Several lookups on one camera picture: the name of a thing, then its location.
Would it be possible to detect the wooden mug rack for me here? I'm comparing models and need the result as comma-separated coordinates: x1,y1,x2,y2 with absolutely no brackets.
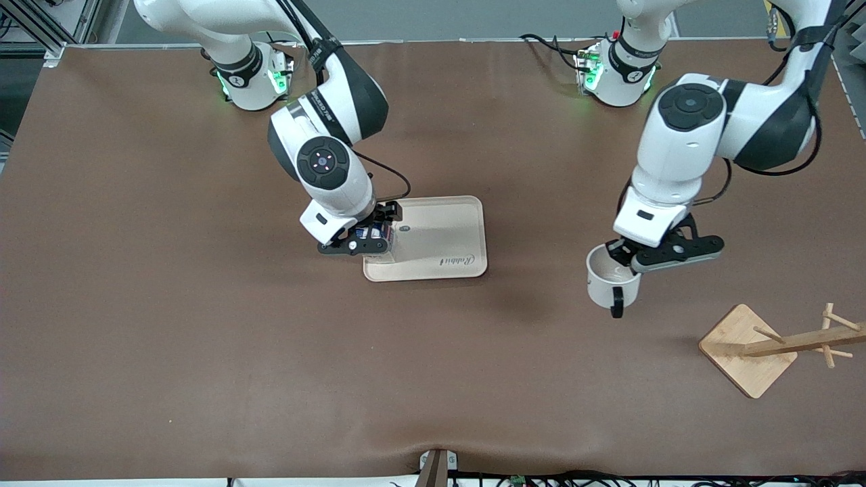
698,302,866,400

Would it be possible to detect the aluminium frame post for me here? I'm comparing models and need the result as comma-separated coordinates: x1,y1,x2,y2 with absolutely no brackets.
0,0,102,67

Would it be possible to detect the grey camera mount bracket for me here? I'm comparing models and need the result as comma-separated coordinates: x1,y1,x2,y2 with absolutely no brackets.
418,448,459,487

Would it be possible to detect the beige plastic tray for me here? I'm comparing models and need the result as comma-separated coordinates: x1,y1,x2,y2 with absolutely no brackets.
363,195,488,282

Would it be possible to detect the brown table mat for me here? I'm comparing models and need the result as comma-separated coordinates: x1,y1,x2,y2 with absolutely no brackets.
0,39,866,482

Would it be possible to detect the black left base cable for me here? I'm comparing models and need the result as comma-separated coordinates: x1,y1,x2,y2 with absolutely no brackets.
520,32,596,72

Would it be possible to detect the blue milk carton green cap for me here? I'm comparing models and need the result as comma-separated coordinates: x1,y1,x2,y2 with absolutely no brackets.
353,223,397,264

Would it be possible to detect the white smiley mug black handle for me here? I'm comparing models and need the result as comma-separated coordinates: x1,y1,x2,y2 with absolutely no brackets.
585,242,642,319

